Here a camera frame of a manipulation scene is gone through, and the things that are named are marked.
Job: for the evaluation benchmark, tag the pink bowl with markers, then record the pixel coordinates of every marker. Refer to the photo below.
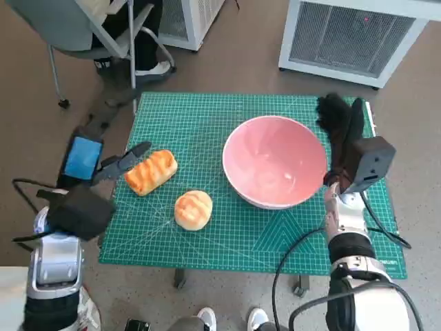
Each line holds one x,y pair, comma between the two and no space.
275,158

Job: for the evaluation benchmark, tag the white shoe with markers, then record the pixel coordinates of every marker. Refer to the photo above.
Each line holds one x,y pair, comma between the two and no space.
257,319
207,319

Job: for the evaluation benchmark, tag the green cutting mat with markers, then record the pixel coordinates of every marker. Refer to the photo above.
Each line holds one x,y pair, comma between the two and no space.
206,131

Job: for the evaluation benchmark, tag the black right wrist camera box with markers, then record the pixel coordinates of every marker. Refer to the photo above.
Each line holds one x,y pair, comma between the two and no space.
373,162

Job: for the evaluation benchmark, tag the small white mesh cabinet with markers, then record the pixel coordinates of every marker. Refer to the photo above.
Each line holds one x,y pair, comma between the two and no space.
196,20

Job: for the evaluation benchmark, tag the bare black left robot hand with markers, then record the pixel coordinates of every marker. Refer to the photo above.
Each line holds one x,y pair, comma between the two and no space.
82,158

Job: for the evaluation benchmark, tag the large white mesh cabinet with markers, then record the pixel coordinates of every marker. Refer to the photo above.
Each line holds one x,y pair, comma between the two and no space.
348,34

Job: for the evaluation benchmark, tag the small black device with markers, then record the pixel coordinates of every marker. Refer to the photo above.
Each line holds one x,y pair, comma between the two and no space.
137,325

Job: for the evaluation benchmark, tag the round toy bread bun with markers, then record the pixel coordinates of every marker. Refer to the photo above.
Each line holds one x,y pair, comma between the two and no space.
193,210

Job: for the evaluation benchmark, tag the white fabric cover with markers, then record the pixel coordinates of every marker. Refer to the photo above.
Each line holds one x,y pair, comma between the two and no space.
10,300

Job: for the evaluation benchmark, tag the grey chair with metal legs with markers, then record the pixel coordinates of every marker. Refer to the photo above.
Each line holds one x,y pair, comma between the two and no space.
51,27

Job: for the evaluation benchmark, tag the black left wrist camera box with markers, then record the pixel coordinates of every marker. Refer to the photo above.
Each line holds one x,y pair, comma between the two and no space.
82,213

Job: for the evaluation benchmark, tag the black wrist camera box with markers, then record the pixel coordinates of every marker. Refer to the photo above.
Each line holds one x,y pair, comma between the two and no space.
82,213
373,162

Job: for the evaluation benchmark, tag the long toy bread loaf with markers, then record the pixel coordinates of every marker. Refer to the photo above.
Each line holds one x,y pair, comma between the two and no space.
151,172

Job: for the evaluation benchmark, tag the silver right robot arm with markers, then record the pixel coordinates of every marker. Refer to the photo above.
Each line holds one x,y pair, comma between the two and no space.
348,213

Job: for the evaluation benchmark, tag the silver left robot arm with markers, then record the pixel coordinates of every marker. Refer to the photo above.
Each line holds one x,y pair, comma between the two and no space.
55,255

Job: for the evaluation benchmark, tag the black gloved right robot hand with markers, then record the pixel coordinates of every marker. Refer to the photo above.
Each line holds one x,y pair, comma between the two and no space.
339,131

